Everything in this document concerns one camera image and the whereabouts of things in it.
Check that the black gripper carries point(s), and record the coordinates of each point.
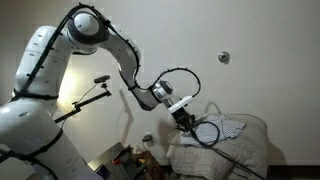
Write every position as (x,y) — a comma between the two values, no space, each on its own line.
(182,117)

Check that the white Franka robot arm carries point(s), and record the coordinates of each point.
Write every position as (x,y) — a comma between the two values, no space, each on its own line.
(30,133)

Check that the grey white striped cloth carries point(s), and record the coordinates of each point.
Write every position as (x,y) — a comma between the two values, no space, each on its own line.
(230,128)

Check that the brown bag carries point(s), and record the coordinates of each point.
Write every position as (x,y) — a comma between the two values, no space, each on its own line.
(150,165)

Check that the small red tool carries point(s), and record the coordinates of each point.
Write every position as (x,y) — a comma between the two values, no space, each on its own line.
(116,161)

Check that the grey metal box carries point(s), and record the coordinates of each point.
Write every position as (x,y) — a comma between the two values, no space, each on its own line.
(106,158)

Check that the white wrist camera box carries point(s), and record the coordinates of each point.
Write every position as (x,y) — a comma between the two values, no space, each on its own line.
(180,104)

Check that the white wall outlet plug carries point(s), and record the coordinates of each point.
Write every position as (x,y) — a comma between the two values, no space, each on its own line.
(147,136)

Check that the round metal wall door stop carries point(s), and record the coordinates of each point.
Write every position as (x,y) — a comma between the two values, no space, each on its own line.
(224,57)

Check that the small black stand camera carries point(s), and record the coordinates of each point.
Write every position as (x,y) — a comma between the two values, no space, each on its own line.
(101,79)

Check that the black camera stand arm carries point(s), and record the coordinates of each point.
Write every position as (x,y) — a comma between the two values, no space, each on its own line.
(86,102)

